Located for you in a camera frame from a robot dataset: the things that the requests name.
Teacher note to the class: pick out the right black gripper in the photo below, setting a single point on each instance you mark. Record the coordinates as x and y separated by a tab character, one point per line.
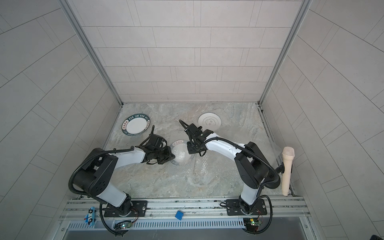
190	149

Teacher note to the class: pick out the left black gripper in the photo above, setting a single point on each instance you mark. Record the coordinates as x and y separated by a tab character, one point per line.
168	155

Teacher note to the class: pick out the green rimmed plate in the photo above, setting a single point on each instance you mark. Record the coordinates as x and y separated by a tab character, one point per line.
135	124
179	149

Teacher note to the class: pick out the bubble wrap sheet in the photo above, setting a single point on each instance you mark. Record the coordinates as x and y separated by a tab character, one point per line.
179	170

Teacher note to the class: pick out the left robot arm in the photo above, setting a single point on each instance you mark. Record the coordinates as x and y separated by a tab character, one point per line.
93	177

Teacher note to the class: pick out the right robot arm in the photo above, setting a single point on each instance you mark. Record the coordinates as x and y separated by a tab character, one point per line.
253	167

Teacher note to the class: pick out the white plate concentric rings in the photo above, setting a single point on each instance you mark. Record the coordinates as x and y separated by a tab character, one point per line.
209	121

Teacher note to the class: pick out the blue square tag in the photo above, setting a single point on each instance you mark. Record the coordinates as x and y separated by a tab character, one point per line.
179	215

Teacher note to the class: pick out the left circuit board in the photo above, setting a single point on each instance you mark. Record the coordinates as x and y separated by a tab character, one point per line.
124	225

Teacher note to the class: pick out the circuit board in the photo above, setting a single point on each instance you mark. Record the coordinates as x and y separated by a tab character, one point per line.
252	225
124	225

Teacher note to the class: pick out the beige foam microphone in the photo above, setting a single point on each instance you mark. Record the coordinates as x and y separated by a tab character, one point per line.
288	155

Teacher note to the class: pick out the right circuit board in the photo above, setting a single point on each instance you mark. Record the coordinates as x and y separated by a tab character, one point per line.
252	225

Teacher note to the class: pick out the blue connector clip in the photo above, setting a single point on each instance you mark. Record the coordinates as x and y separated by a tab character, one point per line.
90	218

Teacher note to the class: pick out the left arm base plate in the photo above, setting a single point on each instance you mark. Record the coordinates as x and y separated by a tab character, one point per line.
131	209

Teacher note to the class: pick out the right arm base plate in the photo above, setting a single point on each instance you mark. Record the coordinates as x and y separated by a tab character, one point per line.
237	207

